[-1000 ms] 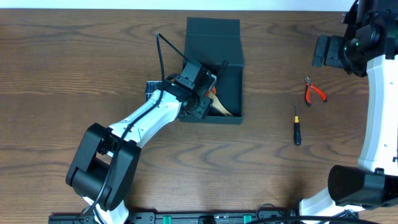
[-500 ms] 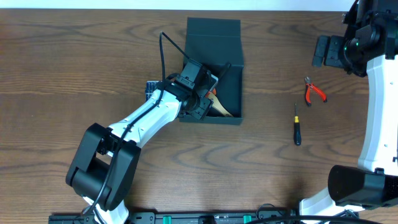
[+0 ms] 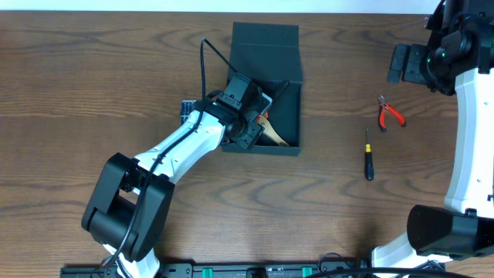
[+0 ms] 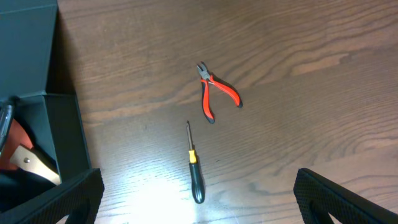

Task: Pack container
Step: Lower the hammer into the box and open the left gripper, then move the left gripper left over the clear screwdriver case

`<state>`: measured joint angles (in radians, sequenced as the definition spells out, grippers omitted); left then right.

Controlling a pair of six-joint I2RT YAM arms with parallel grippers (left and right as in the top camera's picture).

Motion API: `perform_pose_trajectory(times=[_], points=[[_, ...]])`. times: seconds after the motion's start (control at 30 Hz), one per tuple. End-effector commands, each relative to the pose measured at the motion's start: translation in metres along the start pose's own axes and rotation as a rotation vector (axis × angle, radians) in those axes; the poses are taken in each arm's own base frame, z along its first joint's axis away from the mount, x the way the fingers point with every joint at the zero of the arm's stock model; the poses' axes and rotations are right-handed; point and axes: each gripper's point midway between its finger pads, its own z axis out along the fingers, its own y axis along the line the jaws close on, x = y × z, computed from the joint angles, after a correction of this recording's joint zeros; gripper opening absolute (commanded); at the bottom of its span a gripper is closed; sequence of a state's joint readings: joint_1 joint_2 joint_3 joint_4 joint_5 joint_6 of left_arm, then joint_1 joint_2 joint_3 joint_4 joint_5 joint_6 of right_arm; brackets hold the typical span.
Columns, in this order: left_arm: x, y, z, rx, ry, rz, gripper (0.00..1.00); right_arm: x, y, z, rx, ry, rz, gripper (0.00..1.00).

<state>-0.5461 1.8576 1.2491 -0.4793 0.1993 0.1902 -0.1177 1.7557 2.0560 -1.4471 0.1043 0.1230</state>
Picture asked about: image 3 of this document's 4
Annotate orange scraper wooden handle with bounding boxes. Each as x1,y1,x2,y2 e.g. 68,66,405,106
255,112,289,147

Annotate clear blue precision screwdriver case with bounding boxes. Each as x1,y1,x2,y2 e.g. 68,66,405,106
180,100,196,124

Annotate black handled claw hammer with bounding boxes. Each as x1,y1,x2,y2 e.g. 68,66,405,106
272,80,290,102

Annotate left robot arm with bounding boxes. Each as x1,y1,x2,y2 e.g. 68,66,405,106
81,73,272,277

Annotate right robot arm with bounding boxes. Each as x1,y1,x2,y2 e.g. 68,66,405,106
370,0,493,277

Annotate black open gift box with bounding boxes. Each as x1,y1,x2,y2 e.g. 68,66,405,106
222,22,303,156

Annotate black yellow screwdriver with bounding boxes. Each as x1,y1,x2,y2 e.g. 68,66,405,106
364,129,374,181

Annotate red black handled pliers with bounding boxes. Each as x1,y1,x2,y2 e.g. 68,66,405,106
377,95,407,133

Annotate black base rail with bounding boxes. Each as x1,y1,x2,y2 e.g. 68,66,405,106
59,258,447,278

